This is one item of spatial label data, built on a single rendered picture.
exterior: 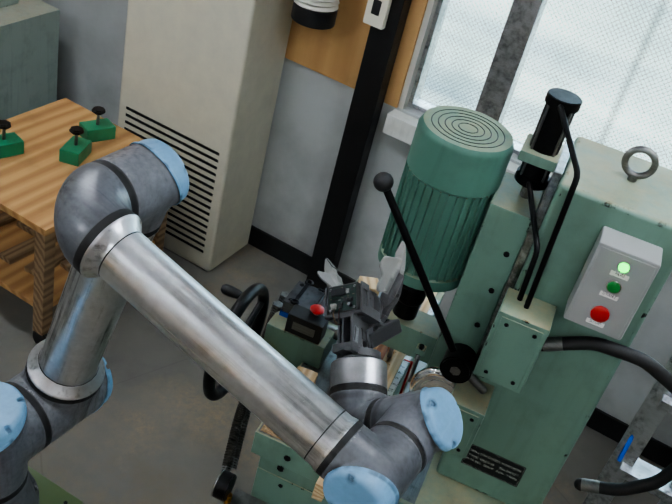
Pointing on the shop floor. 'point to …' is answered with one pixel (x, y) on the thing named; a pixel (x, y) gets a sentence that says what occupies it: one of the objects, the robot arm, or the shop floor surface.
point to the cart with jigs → (46, 196)
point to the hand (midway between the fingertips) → (366, 250)
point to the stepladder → (658, 402)
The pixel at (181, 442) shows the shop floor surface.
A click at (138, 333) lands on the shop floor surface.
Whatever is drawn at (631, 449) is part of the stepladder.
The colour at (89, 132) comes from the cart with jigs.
